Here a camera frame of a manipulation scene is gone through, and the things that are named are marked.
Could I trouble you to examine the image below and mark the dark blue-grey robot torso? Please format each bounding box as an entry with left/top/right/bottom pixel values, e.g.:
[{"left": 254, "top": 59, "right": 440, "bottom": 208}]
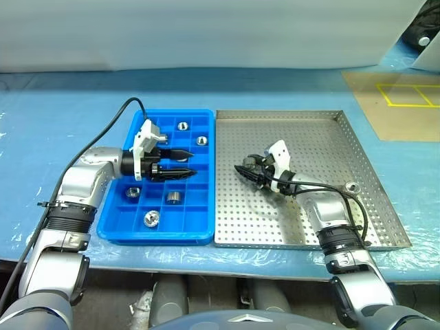
[{"left": 147, "top": 307, "right": 307, "bottom": 330}]

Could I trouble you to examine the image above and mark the blue table cover sheet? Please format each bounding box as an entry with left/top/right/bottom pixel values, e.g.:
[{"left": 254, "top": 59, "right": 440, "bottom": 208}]
[{"left": 0, "top": 67, "right": 440, "bottom": 285}]

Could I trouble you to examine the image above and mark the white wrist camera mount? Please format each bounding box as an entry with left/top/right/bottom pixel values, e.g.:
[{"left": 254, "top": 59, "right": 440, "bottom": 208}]
[
  {"left": 129, "top": 119, "right": 168, "bottom": 182},
  {"left": 263, "top": 140, "right": 292, "bottom": 193}
]

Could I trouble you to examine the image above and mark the black bag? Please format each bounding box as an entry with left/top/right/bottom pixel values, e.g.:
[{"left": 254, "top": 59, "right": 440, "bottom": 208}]
[{"left": 401, "top": 0, "right": 440, "bottom": 49}]

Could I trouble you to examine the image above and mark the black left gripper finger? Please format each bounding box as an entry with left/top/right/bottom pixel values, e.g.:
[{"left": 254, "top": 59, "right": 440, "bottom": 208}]
[
  {"left": 157, "top": 166, "right": 198, "bottom": 181},
  {"left": 158, "top": 149, "right": 194, "bottom": 162}
]

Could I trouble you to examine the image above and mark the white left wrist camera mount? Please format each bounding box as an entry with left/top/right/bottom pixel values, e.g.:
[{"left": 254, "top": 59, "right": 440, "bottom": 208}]
[{"left": 129, "top": 119, "right": 168, "bottom": 182}]

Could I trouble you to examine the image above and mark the brown cardboard mat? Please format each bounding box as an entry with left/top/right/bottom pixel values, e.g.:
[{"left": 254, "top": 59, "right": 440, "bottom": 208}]
[{"left": 340, "top": 70, "right": 440, "bottom": 142}]

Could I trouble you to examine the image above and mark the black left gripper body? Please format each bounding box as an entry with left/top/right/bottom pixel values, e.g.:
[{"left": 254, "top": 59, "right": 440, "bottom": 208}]
[{"left": 140, "top": 147, "right": 163, "bottom": 182}]

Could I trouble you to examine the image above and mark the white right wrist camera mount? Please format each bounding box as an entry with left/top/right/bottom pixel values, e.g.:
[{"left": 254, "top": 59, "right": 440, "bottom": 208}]
[{"left": 263, "top": 140, "right": 292, "bottom": 193}]

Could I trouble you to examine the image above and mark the perforated steel tray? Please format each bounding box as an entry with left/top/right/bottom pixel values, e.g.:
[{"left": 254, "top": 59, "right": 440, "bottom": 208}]
[{"left": 214, "top": 109, "right": 413, "bottom": 251}]

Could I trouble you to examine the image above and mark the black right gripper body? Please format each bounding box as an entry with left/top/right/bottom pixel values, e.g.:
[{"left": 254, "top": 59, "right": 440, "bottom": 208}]
[{"left": 256, "top": 157, "right": 276, "bottom": 190}]

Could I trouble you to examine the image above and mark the white board panel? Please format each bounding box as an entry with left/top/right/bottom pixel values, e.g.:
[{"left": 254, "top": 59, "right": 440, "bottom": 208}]
[{"left": 410, "top": 29, "right": 440, "bottom": 72}]

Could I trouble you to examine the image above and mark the grey rounded cylinder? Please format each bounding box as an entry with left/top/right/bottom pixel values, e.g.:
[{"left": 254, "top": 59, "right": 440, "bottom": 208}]
[
  {"left": 149, "top": 276, "right": 189, "bottom": 327},
  {"left": 245, "top": 278, "right": 293, "bottom": 314}
]

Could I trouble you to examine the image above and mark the blue compartment tray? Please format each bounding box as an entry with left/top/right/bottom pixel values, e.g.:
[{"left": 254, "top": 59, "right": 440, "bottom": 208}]
[{"left": 96, "top": 109, "right": 215, "bottom": 245}]

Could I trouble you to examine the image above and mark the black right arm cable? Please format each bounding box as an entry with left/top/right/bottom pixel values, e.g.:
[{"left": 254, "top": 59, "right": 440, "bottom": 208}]
[{"left": 267, "top": 175, "right": 372, "bottom": 247}]

